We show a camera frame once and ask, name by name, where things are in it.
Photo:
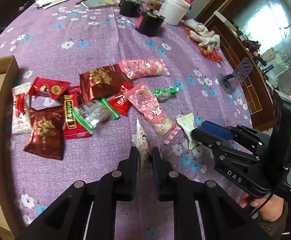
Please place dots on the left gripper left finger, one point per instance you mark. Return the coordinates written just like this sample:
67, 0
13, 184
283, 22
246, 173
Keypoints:
116, 186

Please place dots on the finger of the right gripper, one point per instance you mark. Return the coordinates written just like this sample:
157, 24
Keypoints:
249, 138
218, 146

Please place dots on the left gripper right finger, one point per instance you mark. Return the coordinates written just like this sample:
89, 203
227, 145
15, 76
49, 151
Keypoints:
172, 186

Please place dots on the cream white candy packet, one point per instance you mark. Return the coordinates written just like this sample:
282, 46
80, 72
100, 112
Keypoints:
186, 122

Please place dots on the white red snack packet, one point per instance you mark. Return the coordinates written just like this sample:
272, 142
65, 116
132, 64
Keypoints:
142, 146

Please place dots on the red candy packet with face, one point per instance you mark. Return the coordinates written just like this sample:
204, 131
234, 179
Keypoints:
48, 88

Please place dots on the right hand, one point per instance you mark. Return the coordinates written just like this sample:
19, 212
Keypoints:
270, 212

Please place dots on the green wrapped candy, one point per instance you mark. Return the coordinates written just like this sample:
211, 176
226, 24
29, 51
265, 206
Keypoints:
163, 95

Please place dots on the grey phone stand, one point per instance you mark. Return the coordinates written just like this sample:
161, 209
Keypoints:
240, 74

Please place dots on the red yellow label packet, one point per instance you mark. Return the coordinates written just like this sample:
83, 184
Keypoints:
72, 128

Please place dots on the clear green edged packet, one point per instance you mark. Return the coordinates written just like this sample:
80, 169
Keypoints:
95, 112

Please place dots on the pink cartoon snack bag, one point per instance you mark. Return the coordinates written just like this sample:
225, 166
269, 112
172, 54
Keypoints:
143, 99

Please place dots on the red foil packet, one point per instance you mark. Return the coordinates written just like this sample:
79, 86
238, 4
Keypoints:
213, 55

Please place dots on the small red packet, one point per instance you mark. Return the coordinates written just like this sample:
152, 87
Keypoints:
120, 102

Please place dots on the dark red snack bag front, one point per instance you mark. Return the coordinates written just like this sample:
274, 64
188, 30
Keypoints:
46, 138

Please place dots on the pink snack bag far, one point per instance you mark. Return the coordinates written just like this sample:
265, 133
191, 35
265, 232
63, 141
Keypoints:
135, 69

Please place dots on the large dark red snack bag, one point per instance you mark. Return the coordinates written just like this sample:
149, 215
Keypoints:
102, 82

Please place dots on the white gloves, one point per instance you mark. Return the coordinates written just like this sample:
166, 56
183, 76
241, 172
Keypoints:
207, 39

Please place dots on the purple floral tablecloth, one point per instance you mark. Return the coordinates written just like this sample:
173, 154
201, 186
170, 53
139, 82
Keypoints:
67, 40

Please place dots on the wooden cabinet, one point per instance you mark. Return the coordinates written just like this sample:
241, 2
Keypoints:
255, 37

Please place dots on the white red striped packet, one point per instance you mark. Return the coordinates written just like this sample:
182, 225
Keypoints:
21, 122

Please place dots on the black jar near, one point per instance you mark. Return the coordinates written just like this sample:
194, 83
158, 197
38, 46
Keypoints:
149, 22

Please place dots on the black jar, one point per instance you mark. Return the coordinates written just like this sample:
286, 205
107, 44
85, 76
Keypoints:
149, 22
130, 8

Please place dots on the white cup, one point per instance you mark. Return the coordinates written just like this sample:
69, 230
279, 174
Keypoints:
173, 11

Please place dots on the black jar far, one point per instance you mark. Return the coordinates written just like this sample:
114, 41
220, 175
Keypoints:
130, 8

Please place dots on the green booklet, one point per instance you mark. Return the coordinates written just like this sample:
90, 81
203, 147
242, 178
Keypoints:
96, 4

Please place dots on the black pen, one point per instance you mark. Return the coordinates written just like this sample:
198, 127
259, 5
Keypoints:
49, 3

